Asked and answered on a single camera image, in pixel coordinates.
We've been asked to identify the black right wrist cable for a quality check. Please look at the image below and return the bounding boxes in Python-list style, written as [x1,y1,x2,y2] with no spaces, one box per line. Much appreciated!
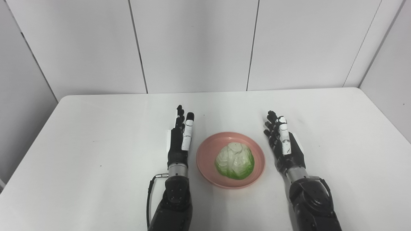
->
[307,175,332,199]

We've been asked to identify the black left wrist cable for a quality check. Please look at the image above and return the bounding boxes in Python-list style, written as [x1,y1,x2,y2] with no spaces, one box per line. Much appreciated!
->
[146,173,170,230]

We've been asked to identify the pink round plate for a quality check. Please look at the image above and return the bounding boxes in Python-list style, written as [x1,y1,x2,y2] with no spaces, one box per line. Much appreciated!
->
[196,132,267,189]

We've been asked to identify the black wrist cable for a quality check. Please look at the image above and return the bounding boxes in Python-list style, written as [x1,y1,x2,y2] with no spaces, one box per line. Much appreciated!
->
[146,173,170,230]
[307,175,332,199]

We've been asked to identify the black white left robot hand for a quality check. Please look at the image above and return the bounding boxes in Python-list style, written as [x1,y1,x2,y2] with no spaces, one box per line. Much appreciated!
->
[166,105,196,169]

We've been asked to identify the green white toy cabbage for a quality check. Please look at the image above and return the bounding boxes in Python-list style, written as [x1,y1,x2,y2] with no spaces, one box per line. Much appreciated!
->
[214,142,255,180]

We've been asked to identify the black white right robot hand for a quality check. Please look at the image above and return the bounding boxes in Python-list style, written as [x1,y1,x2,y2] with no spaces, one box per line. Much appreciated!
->
[263,110,306,174]

